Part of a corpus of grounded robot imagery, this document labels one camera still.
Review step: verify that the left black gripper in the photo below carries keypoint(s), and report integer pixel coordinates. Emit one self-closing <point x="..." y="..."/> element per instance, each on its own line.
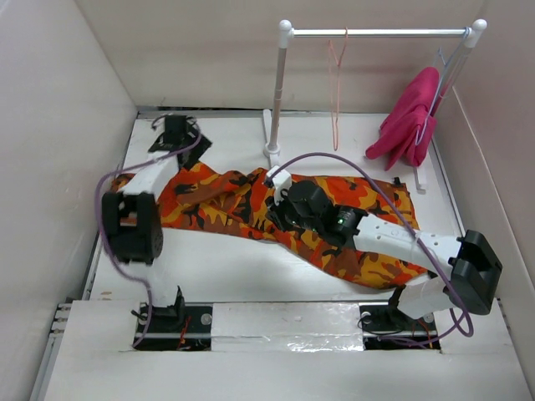
<point x="197" y="151"/>

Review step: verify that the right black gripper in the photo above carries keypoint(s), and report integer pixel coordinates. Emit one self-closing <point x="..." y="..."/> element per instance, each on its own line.
<point x="275" y="213"/>

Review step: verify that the orange camouflage trousers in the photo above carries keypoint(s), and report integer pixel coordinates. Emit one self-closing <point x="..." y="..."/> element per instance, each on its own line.
<point x="234" y="204"/>

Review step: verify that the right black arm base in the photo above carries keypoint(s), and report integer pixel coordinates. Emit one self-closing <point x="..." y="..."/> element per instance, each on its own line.
<point x="384" y="327"/>

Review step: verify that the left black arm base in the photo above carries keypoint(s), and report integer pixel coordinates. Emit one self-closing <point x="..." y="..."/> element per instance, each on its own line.
<point x="182" y="326"/>

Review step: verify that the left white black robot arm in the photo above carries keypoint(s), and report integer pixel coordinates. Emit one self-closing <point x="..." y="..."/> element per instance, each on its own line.
<point x="131" y="219"/>

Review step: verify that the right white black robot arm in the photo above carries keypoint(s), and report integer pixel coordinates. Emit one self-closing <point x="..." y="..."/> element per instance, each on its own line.
<point x="467" y="270"/>

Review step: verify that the white metal clothes rack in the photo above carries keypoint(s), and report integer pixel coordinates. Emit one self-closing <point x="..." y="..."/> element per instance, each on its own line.
<point x="286" y="32"/>

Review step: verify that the silver taped white panel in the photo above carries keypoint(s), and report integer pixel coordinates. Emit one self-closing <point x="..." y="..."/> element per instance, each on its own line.
<point x="300" y="327"/>

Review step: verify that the magenta pink garment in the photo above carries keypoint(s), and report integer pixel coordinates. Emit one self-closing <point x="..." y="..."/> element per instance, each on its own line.
<point x="407" y="131"/>

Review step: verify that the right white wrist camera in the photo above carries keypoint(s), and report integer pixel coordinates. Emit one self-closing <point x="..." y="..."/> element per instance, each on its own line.
<point x="280" y="179"/>

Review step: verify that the pink wire hanger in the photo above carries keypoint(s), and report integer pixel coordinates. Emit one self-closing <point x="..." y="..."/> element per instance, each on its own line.
<point x="335" y="61"/>

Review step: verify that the light blue wire hanger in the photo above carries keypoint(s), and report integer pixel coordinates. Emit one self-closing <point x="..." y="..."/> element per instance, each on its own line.
<point x="445" y="69"/>

